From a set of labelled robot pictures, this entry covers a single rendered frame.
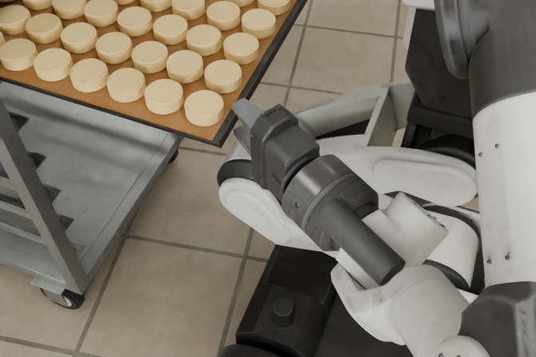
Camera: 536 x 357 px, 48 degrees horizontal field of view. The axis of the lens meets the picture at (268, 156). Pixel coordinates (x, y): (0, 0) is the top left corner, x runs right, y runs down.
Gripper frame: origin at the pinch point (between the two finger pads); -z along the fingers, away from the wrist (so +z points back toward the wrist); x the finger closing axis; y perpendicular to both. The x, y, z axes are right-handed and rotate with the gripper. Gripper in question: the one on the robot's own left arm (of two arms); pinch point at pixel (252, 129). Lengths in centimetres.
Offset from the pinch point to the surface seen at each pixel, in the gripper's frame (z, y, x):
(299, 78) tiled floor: -59, -62, -69
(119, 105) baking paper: -15.0, 10.7, -0.8
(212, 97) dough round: -6.8, 1.3, 1.1
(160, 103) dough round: -10.1, 7.1, 1.0
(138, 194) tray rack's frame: -40, 3, -54
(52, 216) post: -28.4, 22.9, -30.9
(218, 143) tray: -1.6, 4.2, -1.0
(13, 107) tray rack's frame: -84, 14, -54
